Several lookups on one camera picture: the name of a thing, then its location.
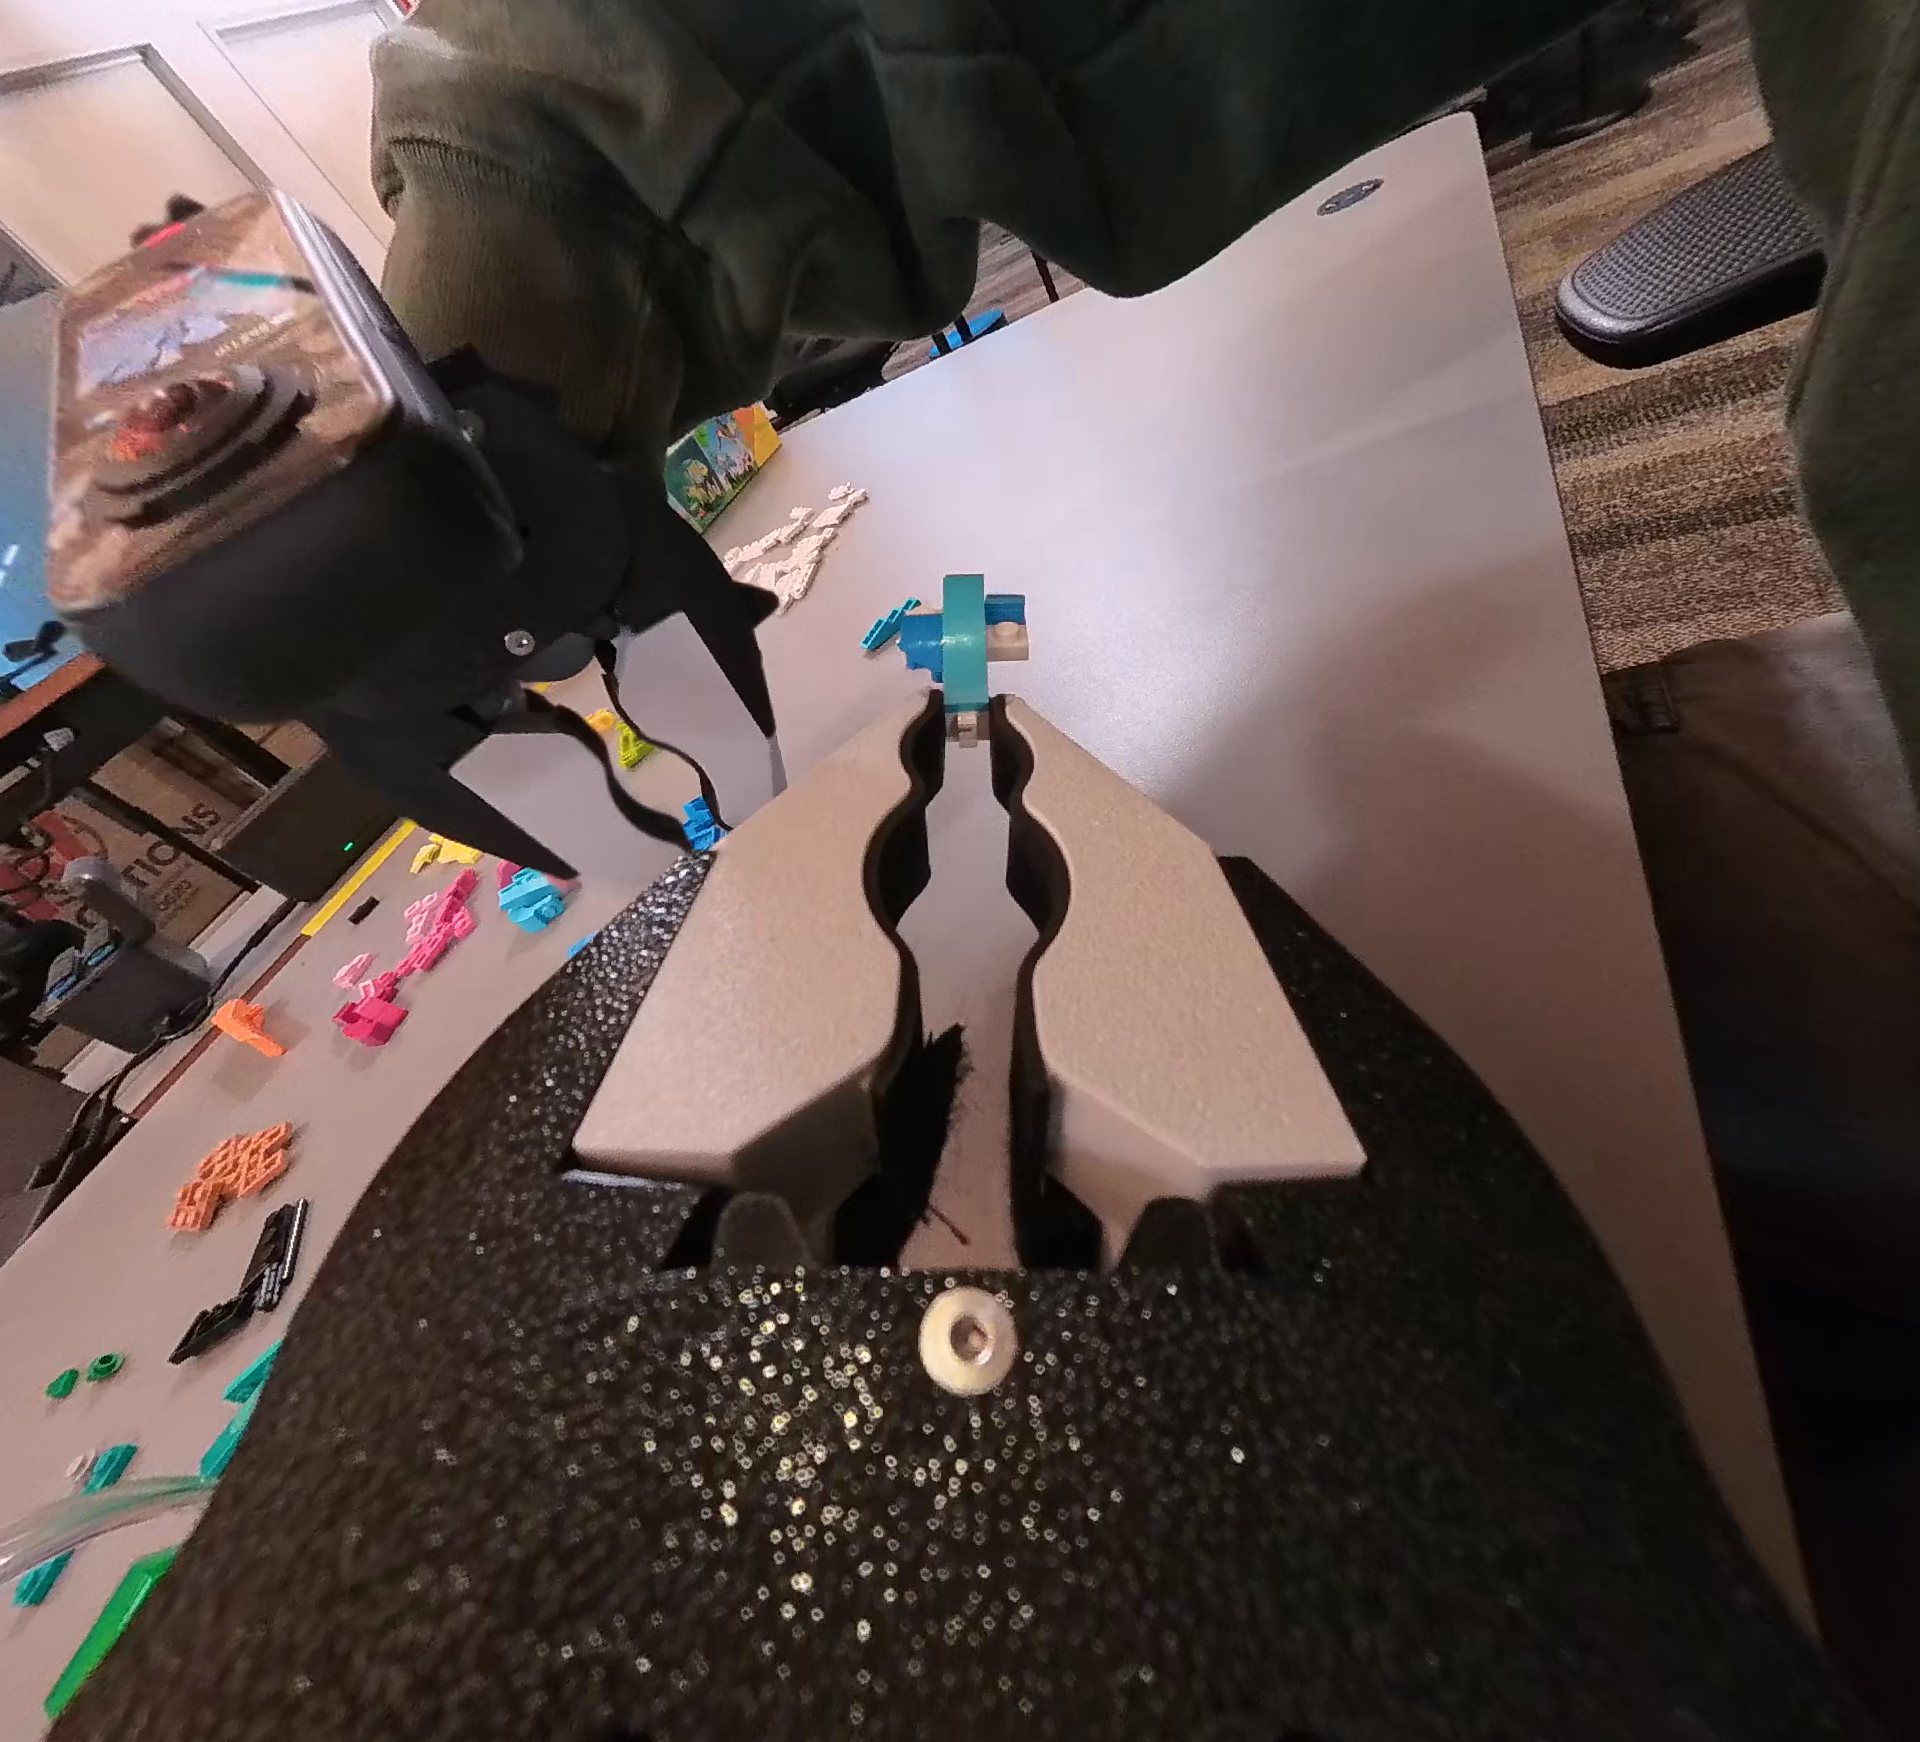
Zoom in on group of teal lego pieces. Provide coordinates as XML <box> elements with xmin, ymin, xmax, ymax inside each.
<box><xmin>12</xmin><ymin>1335</ymin><xmax>289</xmax><ymax>1610</ymax></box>

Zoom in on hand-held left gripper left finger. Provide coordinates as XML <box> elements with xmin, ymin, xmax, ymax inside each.
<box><xmin>574</xmin><ymin>693</ymin><xmax>946</xmax><ymax>1252</ymax></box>

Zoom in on clear plastic bag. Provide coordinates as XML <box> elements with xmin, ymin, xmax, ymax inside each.
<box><xmin>0</xmin><ymin>1469</ymin><xmax>206</xmax><ymax>1598</ymax></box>

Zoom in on person's right forearm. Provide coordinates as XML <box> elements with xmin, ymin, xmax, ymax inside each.
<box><xmin>368</xmin><ymin>0</ymin><xmax>1082</xmax><ymax>462</ymax></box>

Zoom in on black lego plates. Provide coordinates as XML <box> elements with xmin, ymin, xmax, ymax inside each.
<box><xmin>167</xmin><ymin>1197</ymin><xmax>311</xmax><ymax>1366</ymax></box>

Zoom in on dark green zip jacket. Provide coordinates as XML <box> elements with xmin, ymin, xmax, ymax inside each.
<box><xmin>841</xmin><ymin>0</ymin><xmax>1920</xmax><ymax>695</ymax></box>

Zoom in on pile of white lego pieces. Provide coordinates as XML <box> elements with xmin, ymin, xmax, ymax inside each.
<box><xmin>719</xmin><ymin>479</ymin><xmax>870</xmax><ymax>609</ymax></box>

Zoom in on small blue teal lego assembly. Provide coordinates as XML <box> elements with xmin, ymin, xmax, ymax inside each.
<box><xmin>896</xmin><ymin>570</ymin><xmax>1039</xmax><ymax>757</ymax></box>

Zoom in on colourful lego set box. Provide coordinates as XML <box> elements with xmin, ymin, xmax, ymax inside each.
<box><xmin>663</xmin><ymin>401</ymin><xmax>783</xmax><ymax>530</ymax></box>

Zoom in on pile of orange lego plates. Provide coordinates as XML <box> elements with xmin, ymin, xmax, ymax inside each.
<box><xmin>162</xmin><ymin>1122</ymin><xmax>296</xmax><ymax>1234</ymax></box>

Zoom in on pile of pink lego pieces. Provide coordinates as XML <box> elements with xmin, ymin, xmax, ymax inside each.
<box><xmin>327</xmin><ymin>869</ymin><xmax>483</xmax><ymax>1047</ymax></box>

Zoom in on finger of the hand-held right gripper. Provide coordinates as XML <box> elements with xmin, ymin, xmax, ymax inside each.
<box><xmin>314</xmin><ymin>706</ymin><xmax>584</xmax><ymax>883</ymax></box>
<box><xmin>661</xmin><ymin>535</ymin><xmax>787</xmax><ymax>742</ymax></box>

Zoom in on bright green lego plate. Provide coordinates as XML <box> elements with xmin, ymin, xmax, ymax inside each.
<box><xmin>40</xmin><ymin>1545</ymin><xmax>180</xmax><ymax>1724</ymax></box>

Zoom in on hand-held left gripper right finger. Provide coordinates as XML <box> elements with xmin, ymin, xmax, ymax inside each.
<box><xmin>994</xmin><ymin>693</ymin><xmax>1371</xmax><ymax>1244</ymax></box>

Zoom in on cardboard box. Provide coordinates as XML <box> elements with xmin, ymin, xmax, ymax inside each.
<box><xmin>0</xmin><ymin>718</ymin><xmax>320</xmax><ymax>952</ymax></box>

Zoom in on black chair armrest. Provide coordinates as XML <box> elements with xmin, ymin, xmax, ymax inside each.
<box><xmin>1555</xmin><ymin>143</ymin><xmax>1834</xmax><ymax>368</ymax></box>

